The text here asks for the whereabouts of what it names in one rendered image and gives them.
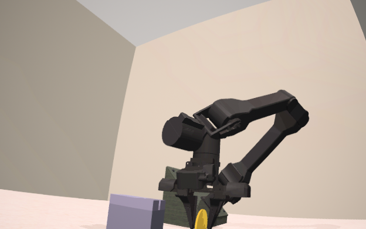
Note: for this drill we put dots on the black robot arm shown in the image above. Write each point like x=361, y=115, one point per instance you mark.
x=231, y=116

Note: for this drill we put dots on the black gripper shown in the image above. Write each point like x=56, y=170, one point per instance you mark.
x=221, y=193

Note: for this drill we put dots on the gold coin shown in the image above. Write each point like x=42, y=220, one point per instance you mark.
x=201, y=220

